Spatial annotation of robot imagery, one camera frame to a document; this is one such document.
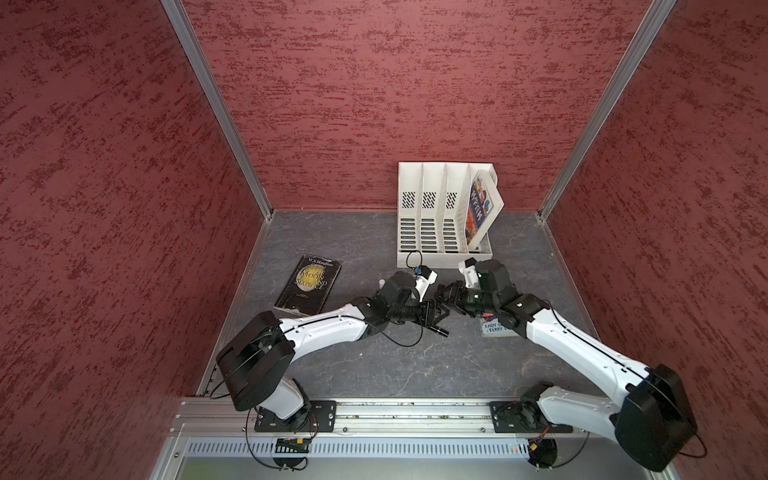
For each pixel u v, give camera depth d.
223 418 0.74
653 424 0.39
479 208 0.97
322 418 0.74
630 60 0.78
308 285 0.97
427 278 0.73
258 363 0.43
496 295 0.61
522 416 0.71
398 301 0.65
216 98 0.86
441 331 0.87
